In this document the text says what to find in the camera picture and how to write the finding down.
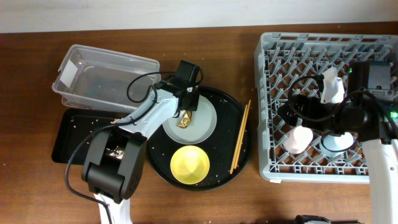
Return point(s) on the light blue plastic cup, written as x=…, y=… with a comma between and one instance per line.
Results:
x=332, y=145

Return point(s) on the pink plastic cup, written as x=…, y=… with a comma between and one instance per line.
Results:
x=298, y=139

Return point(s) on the yellow bowl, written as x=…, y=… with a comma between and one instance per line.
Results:
x=190, y=165

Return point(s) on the clear plastic bin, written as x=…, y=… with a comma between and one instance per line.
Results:
x=100, y=79

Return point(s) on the rectangular black tray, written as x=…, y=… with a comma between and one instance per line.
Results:
x=76, y=124

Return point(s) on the grey round plate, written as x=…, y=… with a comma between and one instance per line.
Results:
x=203, y=123

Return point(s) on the round black tray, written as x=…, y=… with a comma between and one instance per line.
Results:
x=219, y=146

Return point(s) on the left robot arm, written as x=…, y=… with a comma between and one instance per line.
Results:
x=115, y=159

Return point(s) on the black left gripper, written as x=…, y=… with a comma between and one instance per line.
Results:
x=194, y=103

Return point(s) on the gold foil wrapper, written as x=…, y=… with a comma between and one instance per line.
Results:
x=185, y=119

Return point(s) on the grey dishwasher rack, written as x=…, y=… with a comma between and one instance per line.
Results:
x=280, y=59

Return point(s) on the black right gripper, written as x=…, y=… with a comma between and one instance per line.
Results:
x=296, y=102

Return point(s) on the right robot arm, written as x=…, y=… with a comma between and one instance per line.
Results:
x=365, y=107

